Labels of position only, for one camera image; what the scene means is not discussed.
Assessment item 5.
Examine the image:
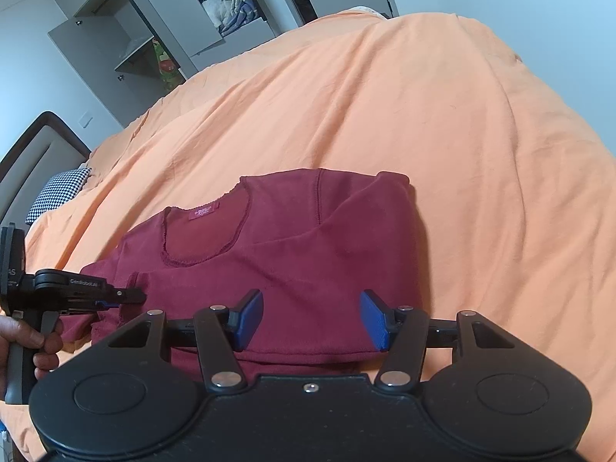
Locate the maroon long sleeve shirt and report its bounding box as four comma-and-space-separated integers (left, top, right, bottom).
84, 169, 421, 377

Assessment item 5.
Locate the grey open wardrobe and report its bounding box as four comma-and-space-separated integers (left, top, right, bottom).
49, 0, 398, 124

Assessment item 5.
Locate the person's left hand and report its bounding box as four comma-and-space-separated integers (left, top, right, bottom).
1, 315, 64, 398

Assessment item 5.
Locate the dark brown padded headboard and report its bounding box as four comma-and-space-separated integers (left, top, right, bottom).
0, 112, 91, 231

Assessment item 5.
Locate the blue white checkered pillow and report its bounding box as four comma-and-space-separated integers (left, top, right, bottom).
25, 166, 91, 225

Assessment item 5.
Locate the colourful bag in wardrobe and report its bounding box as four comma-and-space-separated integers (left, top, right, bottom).
152, 38, 185, 93

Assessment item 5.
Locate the orange bed duvet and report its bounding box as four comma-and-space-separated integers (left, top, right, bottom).
26, 10, 615, 461

